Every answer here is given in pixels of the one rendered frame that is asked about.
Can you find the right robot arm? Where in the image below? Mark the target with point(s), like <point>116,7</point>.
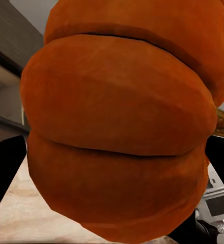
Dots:
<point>193,231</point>

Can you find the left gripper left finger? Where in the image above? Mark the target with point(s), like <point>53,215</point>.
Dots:
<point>12,154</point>

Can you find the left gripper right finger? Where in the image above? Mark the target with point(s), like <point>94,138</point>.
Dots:
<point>215,153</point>

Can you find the fridge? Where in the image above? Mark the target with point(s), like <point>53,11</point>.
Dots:
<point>211,205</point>

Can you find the cabinet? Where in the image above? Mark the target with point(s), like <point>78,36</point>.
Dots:
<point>19,41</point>

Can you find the pumpkin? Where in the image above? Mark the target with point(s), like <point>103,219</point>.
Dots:
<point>121,100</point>

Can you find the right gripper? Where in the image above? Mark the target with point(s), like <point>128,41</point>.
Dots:
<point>187,231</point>

